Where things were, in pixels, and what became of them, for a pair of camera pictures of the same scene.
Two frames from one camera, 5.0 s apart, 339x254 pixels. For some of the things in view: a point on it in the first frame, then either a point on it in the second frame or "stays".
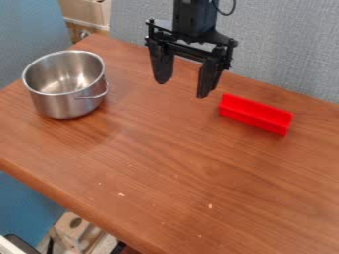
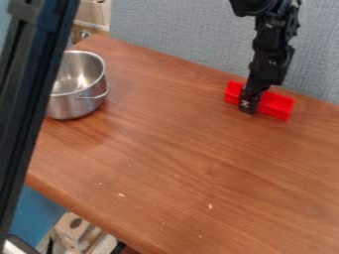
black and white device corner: [14, 245] stays
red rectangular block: [254, 114] -> [274, 104]
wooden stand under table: [77, 236] stays
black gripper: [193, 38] -> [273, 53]
